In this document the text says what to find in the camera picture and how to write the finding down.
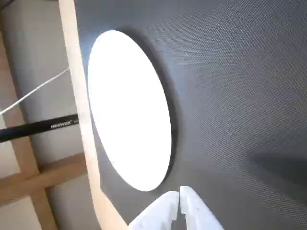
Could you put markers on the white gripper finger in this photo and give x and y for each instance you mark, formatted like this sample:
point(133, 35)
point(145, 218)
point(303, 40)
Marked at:
point(196, 213)
point(158, 215)

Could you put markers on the dark grey textured mat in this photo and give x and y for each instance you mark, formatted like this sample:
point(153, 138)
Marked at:
point(239, 95)

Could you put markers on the white paper dish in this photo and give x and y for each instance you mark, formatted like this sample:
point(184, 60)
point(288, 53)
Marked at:
point(129, 107)

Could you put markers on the black Neewer stand pole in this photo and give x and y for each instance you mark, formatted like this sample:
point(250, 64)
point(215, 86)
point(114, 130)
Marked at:
point(36, 128)

